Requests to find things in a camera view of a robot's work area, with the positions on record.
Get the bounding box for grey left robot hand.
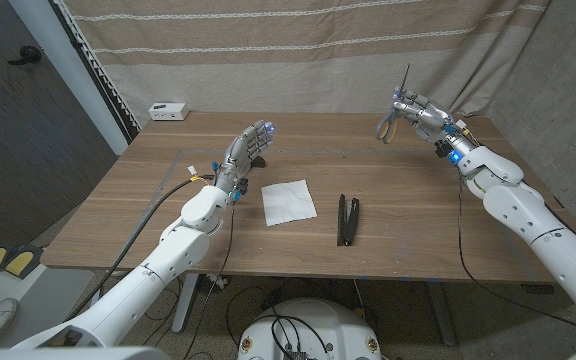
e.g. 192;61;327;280
214;119;276;194

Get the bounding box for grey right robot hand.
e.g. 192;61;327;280
391;87;477;159

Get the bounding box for grey yellow handled scissors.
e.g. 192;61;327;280
374;62;412;146

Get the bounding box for white tissue sheet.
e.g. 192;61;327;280
260;179;318;227

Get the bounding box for black stapler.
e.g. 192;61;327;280
336;193;361;247

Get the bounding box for white power strip box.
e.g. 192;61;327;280
148;102;190;122

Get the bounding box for beige striped curtain backdrop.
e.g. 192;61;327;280
52;0;552;144

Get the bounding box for black white floor brush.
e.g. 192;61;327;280
205;273;230;292

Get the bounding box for white table leg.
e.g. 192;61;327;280
171;273;199;335

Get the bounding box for grey table leg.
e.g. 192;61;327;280
425;280;458;347

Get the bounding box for white robot torso base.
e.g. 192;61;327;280
237;298;382;360

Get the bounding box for dark wooden door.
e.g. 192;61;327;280
0;0;119;249

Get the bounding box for light grey floor platform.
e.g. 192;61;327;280
0;242;97;346

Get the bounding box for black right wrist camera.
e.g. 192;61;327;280
434;139;464;166

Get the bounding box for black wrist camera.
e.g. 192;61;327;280
232;177;250;202
434;139;464;166

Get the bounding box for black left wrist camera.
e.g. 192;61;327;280
232;177;250;202

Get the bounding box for thin black left wrist cable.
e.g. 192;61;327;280
181;199;237;360

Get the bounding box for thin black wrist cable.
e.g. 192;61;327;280
456;174;576;344
181;199;237;360

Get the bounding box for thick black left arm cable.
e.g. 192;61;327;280
65;174;217;322

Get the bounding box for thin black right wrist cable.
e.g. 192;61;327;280
456;174;576;344

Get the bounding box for white door frame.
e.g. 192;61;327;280
7;0;132;156

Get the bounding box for black door handle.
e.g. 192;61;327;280
7;45;43;66

